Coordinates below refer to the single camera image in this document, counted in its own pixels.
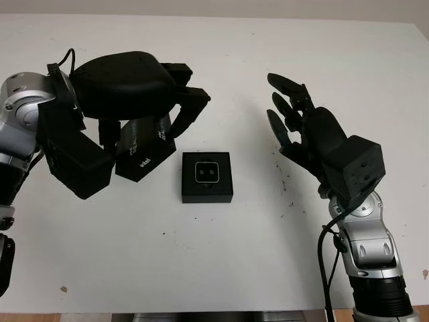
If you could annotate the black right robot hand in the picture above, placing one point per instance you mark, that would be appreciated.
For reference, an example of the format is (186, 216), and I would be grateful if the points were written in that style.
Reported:
(325, 131)

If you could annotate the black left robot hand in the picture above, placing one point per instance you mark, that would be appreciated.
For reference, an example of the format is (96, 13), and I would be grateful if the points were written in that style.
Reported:
(127, 87)

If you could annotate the black RealSense box lid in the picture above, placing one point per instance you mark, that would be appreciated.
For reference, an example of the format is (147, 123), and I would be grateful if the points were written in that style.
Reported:
(144, 157)

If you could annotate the small silver depth camera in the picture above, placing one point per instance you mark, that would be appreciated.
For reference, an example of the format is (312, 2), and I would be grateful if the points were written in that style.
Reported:
(207, 172)

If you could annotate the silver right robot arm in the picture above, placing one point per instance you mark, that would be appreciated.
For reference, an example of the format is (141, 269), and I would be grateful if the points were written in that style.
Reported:
(375, 248)

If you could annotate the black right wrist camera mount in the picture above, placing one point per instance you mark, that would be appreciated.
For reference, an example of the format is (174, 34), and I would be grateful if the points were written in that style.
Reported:
(362, 164)

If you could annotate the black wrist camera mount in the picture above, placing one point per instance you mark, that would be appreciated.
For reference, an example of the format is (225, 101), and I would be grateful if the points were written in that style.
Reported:
(362, 164)
(77, 167)

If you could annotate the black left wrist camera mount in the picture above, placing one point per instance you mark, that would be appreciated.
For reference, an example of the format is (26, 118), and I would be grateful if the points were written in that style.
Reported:
(77, 167)

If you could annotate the black camera box base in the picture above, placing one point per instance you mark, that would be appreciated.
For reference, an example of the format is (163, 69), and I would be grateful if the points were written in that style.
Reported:
(206, 194)

